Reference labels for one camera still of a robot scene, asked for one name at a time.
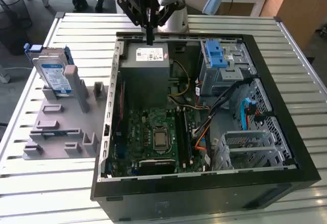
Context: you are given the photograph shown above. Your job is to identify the blue data wire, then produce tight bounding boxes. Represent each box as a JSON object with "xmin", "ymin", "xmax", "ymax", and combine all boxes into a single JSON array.
[{"xmin": 240, "ymin": 98, "xmax": 258, "ymax": 132}]

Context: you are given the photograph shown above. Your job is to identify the black RAM slot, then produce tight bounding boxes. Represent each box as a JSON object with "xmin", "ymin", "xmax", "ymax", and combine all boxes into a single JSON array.
[
  {"xmin": 182, "ymin": 107, "xmax": 194, "ymax": 166},
  {"xmin": 175, "ymin": 107, "xmax": 188, "ymax": 168}
]

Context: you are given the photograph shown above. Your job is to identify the CPU socket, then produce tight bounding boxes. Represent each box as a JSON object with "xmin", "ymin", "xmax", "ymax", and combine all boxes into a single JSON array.
[{"xmin": 152, "ymin": 125, "xmax": 171, "ymax": 154}]

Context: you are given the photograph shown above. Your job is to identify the multicolour wire bundle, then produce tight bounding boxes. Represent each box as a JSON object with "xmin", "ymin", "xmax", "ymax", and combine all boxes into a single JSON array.
[{"xmin": 176, "ymin": 103, "xmax": 212, "ymax": 111}]

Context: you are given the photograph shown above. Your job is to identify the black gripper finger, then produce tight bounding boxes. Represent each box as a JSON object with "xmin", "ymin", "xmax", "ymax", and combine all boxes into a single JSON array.
[
  {"xmin": 116, "ymin": 0, "xmax": 152, "ymax": 46},
  {"xmin": 150, "ymin": 1, "xmax": 180, "ymax": 46}
]

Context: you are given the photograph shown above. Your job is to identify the RAM stick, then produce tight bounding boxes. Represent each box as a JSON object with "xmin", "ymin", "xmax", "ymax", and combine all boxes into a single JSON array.
[{"xmin": 41, "ymin": 131, "xmax": 69, "ymax": 138}]

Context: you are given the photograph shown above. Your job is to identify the metal disk bay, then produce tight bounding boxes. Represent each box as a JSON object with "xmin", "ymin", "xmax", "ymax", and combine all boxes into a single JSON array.
[{"xmin": 212, "ymin": 129, "xmax": 293, "ymax": 171}]

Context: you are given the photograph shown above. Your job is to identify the grey power supply unit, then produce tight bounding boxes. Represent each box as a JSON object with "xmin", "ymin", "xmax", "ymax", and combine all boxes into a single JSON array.
[{"xmin": 119, "ymin": 42, "xmax": 171, "ymax": 109}]

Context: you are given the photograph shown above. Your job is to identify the black graphics card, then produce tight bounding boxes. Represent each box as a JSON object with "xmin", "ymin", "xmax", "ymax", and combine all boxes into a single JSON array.
[{"xmin": 137, "ymin": 158, "xmax": 177, "ymax": 176}]

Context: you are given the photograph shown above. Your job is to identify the grey stand foot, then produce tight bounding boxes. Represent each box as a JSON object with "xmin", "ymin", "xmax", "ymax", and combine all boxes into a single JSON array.
[{"xmin": 0, "ymin": 64, "xmax": 11, "ymax": 83}]

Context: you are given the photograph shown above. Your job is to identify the blue plastic drive latch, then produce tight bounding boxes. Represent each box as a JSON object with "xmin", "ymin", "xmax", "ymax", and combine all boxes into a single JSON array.
[{"xmin": 205, "ymin": 40, "xmax": 228, "ymax": 68}]

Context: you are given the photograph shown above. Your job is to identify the yellow wire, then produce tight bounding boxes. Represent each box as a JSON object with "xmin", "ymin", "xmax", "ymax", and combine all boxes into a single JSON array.
[{"xmin": 167, "ymin": 59, "xmax": 192, "ymax": 97}]

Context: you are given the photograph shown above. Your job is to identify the green motherboard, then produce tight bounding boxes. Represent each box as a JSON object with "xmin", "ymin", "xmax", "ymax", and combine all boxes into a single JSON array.
[{"xmin": 112, "ymin": 107, "xmax": 206, "ymax": 177}]

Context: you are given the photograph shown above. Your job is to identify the silver CPU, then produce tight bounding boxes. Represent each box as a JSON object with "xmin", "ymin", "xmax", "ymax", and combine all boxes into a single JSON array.
[{"xmin": 154, "ymin": 131, "xmax": 169, "ymax": 147}]

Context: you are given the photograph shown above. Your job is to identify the white floor cable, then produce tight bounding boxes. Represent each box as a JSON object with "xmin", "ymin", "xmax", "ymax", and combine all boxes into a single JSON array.
[{"xmin": 6, "ymin": 66, "xmax": 33, "ymax": 72}]

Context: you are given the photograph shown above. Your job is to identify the grey parts rack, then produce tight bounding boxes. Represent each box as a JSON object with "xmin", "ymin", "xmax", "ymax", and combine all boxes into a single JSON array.
[{"xmin": 22, "ymin": 64, "xmax": 110, "ymax": 161}]

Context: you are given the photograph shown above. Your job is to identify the orange wire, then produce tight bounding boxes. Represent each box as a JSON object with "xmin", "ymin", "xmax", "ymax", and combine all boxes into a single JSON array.
[{"xmin": 195, "ymin": 128, "xmax": 209, "ymax": 151}]

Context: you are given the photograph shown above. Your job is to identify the metal optical drive cage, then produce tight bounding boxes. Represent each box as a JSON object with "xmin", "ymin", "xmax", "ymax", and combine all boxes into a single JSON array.
[{"xmin": 198, "ymin": 39, "xmax": 258, "ymax": 97}]

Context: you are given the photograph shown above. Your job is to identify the brown wooden cabinet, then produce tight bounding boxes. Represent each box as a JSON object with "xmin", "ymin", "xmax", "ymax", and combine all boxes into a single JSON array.
[{"xmin": 277, "ymin": 0, "xmax": 327, "ymax": 51}]

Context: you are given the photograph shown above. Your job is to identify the black mesh waste basket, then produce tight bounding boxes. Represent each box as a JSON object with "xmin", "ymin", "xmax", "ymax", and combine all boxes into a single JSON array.
[{"xmin": 0, "ymin": 0, "xmax": 33, "ymax": 56}]

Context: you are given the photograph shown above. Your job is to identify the hard disk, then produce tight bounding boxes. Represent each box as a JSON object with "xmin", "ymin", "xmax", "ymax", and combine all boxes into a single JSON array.
[{"xmin": 24, "ymin": 43, "xmax": 75, "ymax": 97}]

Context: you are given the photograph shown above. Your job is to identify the black open PC case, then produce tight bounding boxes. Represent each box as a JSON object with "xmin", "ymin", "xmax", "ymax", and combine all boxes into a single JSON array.
[{"xmin": 89, "ymin": 31, "xmax": 322, "ymax": 222}]

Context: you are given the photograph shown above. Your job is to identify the black wire bundle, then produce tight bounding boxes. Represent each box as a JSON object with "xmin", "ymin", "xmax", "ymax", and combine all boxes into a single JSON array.
[{"xmin": 193, "ymin": 78, "xmax": 254, "ymax": 139}]

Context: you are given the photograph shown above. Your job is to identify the seated person legs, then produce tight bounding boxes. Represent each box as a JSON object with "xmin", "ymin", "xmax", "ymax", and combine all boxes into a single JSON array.
[{"xmin": 72, "ymin": 0, "xmax": 89, "ymax": 13}]

